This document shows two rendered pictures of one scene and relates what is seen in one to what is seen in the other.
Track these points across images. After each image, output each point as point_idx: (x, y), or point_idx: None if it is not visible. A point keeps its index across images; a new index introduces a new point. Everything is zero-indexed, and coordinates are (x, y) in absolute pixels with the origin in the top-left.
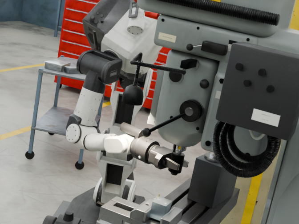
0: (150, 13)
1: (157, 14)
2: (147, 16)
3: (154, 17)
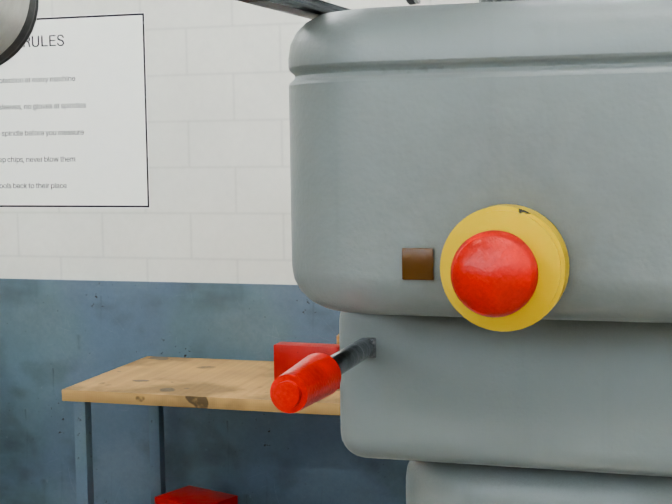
0: (318, 376)
1: (331, 358)
2: (311, 402)
3: (333, 388)
